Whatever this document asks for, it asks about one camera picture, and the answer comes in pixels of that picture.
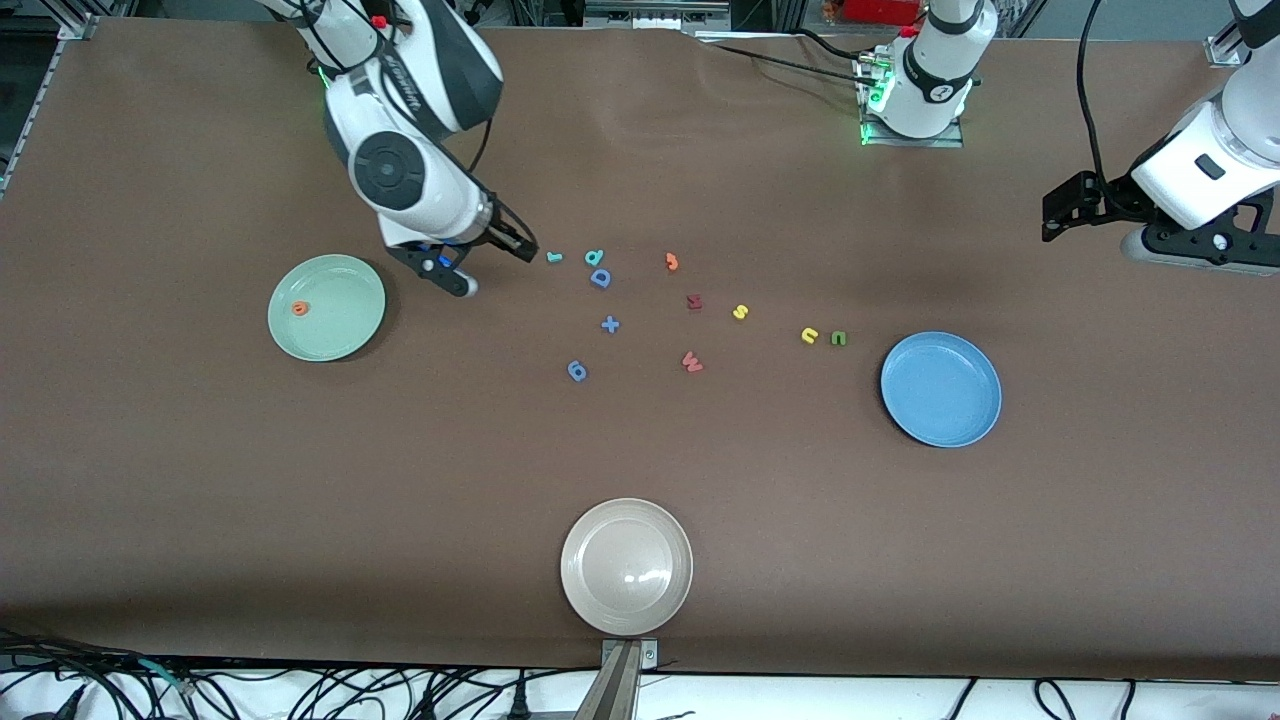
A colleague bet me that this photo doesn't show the beige plate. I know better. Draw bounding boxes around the beige plate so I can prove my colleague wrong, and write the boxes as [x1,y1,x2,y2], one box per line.
[560,498,694,637]

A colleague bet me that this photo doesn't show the red box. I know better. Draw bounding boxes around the red box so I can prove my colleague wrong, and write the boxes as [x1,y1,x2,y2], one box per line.
[840,0,926,26]

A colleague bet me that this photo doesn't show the pale green plate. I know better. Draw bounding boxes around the pale green plate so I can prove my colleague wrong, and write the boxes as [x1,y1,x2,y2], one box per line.
[267,254,387,362]

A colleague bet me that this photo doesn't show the black cable across table edge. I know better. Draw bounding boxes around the black cable across table edge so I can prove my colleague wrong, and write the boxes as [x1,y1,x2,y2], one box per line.
[695,30,881,89]

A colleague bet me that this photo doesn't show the teal cable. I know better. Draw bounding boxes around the teal cable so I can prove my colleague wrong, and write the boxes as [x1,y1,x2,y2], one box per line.
[135,655,196,696]

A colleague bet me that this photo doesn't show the blue plate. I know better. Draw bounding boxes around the blue plate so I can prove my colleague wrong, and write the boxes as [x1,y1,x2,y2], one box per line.
[880,331,1002,448]

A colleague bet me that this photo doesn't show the grey metal rack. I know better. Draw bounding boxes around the grey metal rack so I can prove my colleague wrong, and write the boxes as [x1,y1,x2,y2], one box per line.
[583,0,733,31]

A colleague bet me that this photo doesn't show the black looped cable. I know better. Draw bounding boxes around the black looped cable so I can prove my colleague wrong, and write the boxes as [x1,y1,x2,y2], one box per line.
[1033,678,1081,720]

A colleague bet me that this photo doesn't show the metal camera stand bracket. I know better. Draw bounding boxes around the metal camera stand bracket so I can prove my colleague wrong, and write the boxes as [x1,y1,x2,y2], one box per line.
[575,638,661,720]

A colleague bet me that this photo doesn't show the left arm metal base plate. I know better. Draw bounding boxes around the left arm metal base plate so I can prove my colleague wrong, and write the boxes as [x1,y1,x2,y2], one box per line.
[858,55,966,149]

